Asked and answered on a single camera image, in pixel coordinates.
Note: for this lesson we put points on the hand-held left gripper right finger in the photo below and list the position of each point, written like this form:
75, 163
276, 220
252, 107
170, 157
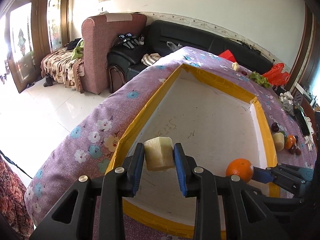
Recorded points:
178, 165

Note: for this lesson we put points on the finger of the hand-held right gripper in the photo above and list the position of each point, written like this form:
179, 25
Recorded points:
282, 200
262, 176

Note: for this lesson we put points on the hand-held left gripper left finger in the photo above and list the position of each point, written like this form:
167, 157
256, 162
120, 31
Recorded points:
140, 162

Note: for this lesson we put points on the orange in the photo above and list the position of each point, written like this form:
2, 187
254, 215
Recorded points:
238, 168

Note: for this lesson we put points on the white foam box yellow tape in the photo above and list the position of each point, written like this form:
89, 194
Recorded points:
212, 120

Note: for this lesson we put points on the dark red grape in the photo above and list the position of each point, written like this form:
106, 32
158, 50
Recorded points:
298, 151
292, 150

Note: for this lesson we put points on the tangerine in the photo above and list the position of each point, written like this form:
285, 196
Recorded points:
290, 142

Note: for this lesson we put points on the dark plum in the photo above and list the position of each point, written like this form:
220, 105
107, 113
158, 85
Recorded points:
275, 127

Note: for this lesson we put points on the black keyboard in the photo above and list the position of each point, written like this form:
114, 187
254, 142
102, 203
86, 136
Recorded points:
302, 123

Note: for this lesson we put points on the black flat panel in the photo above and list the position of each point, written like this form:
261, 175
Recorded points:
317, 125

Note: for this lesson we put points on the purple floral blanket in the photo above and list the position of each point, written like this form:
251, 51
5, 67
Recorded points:
120, 100

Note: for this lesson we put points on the clear plastic bag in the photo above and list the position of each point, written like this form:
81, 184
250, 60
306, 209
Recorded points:
288, 108

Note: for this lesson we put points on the small black device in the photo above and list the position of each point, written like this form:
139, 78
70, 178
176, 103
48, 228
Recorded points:
278, 89

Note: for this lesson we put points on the green lettuce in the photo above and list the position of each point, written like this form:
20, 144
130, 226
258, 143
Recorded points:
258, 78

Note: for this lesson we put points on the orange plastic bag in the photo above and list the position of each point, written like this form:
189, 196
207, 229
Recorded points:
276, 73

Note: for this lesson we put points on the striped cloth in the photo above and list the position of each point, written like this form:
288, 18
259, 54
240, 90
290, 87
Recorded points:
150, 58

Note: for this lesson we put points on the pink fabric armchair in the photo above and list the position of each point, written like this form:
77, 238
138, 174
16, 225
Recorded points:
97, 55

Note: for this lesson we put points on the grey crumpled item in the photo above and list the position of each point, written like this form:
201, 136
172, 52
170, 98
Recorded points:
173, 45

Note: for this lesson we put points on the black gadgets pile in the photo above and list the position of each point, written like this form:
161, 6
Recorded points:
130, 41

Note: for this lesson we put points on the black shoe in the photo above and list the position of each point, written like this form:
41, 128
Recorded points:
47, 81

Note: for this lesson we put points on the floral covered daybed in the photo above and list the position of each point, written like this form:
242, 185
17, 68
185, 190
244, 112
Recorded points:
62, 65

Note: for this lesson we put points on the green cloth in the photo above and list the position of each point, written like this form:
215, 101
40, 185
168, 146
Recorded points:
78, 50

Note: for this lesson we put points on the black leather sofa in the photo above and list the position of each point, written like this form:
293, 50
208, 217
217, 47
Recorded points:
190, 33

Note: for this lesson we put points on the red floral cloth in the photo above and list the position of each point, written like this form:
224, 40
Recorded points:
11, 195

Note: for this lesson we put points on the wooden glass panel door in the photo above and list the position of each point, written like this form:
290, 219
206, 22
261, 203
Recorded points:
53, 20
23, 45

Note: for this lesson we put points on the wooden door frame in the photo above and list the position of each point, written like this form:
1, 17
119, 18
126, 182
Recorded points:
301, 50

